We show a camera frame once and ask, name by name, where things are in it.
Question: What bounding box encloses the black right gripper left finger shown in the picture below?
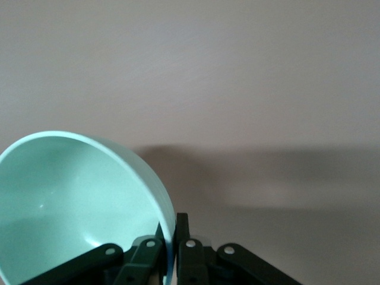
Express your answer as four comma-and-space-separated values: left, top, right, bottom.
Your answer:
113, 222, 164, 285

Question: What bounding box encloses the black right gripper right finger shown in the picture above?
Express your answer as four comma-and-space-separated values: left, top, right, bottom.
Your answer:
176, 212, 210, 285

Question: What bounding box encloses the pale green bowl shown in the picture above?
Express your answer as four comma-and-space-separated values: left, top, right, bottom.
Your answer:
0, 131, 176, 285

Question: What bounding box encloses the brown table cover sheet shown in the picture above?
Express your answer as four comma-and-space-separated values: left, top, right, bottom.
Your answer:
0, 0, 380, 285

